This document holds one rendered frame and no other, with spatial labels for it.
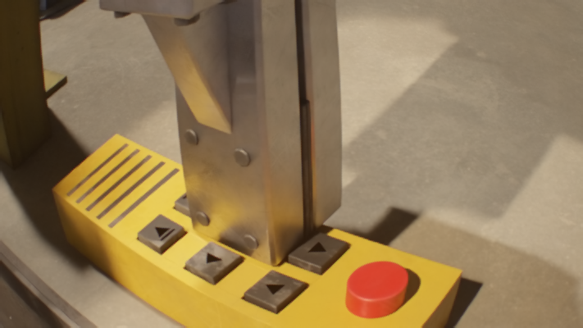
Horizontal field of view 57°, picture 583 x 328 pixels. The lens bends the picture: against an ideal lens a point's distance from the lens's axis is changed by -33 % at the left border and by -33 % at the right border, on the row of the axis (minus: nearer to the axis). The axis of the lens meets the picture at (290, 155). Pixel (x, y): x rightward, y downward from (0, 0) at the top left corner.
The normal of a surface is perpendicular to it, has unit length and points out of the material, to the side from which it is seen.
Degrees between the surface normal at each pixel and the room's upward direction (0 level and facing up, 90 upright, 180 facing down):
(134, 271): 90
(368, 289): 0
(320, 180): 90
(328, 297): 0
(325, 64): 90
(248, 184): 90
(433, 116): 0
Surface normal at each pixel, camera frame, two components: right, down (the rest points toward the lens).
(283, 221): 0.82, 0.29
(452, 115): -0.04, -0.83
